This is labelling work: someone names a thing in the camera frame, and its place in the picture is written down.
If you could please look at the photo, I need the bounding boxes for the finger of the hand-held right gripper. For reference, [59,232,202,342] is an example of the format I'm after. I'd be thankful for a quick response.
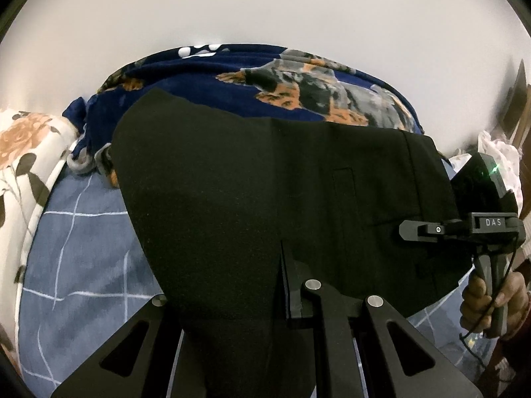
[399,219,471,242]

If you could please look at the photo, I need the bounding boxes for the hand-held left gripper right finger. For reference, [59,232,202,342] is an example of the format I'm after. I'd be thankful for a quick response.
[280,240,484,398]

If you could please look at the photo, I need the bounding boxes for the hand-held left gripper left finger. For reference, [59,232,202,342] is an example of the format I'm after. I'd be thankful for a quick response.
[52,294,184,398]

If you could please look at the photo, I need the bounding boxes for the black pants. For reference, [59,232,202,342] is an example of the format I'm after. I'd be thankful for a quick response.
[111,87,476,398]

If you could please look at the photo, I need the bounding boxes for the person's right forearm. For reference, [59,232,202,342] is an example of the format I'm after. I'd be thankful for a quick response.
[495,298,531,386]

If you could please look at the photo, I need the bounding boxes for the person's right hand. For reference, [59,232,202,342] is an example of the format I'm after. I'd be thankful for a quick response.
[460,271,530,339]

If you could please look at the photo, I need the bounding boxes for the white patterned cloth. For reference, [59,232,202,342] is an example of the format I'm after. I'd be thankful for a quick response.
[450,130,531,258]

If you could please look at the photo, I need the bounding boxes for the wooden furniture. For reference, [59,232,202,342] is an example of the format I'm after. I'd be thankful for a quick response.
[493,60,531,150]

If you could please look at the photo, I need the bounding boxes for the blue grid bed sheet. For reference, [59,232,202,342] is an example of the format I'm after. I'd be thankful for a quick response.
[19,141,498,398]

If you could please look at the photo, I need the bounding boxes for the white floral pillow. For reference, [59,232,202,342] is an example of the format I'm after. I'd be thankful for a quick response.
[0,108,80,365]

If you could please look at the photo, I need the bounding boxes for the navy printed blanket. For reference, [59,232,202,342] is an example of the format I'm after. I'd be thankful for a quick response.
[62,43,424,187]

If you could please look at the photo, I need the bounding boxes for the black cable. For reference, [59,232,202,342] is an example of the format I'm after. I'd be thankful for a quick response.
[458,232,524,378]

